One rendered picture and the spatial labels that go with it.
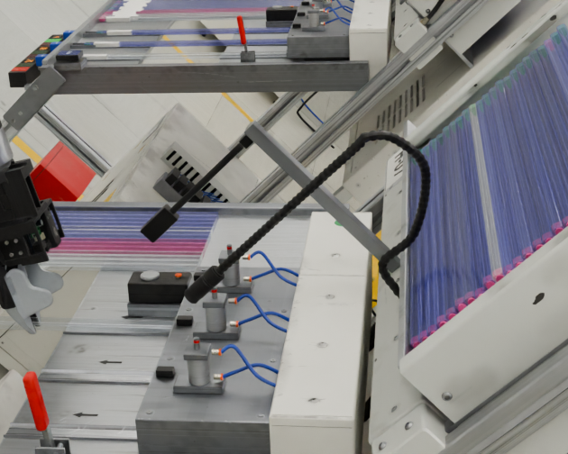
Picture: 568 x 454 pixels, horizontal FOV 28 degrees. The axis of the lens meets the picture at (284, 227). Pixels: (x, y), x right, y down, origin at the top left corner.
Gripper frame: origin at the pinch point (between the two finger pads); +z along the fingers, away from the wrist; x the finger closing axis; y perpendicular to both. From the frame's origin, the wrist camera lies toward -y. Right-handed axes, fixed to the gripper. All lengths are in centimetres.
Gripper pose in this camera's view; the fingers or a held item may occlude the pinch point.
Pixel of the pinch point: (26, 321)
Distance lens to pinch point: 143.2
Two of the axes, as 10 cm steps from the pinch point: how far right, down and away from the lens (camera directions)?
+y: 9.6, -2.0, -2.0
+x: 1.0, -4.1, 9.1
